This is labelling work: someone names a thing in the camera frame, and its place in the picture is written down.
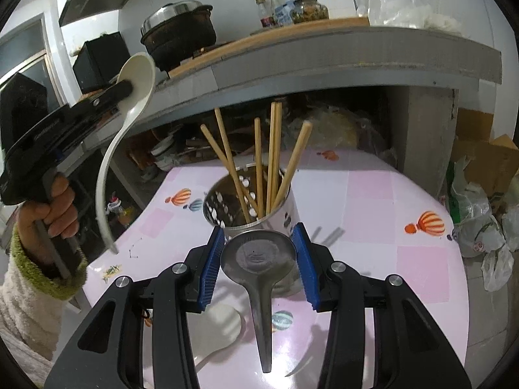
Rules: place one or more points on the black cooking pot with lid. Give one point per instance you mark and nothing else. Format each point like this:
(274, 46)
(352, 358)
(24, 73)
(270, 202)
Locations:
(176, 31)

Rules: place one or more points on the small sauce bottle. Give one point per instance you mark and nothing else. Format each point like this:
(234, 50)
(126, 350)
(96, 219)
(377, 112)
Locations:
(266, 17)

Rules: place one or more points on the clear plastic bag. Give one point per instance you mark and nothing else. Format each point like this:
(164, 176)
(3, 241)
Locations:
(478, 231)

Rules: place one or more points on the black box on counter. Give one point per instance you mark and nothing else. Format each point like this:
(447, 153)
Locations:
(99, 61)

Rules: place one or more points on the perforated steel utensil holder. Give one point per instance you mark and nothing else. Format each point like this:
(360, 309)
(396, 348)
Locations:
(222, 208)

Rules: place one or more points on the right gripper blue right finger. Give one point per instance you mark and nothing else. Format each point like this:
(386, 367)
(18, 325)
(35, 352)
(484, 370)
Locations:
(307, 270)

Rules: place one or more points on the white plastic bag on counter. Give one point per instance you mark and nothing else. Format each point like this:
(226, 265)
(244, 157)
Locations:
(411, 14)

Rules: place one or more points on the wide steel soup spoon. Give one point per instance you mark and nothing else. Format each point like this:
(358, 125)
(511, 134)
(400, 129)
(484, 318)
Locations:
(258, 260)

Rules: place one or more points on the wooden chopstick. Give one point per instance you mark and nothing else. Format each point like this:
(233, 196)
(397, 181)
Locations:
(277, 149)
(259, 167)
(250, 202)
(294, 160)
(233, 162)
(270, 157)

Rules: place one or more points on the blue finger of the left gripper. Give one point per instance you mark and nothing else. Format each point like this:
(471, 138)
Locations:
(117, 92)

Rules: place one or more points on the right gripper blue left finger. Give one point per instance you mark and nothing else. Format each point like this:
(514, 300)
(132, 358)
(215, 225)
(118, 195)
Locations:
(209, 266)

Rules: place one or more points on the person's left hand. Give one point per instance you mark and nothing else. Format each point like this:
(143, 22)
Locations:
(60, 217)

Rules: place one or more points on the white ceramic soup spoon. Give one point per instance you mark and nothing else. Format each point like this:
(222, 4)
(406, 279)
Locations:
(140, 71)

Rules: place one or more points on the white fleece left sleeve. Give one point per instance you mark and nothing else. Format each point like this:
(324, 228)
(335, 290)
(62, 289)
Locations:
(33, 298)

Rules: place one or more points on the brown cardboard box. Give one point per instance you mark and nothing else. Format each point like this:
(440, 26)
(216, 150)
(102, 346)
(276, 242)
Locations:
(492, 163)

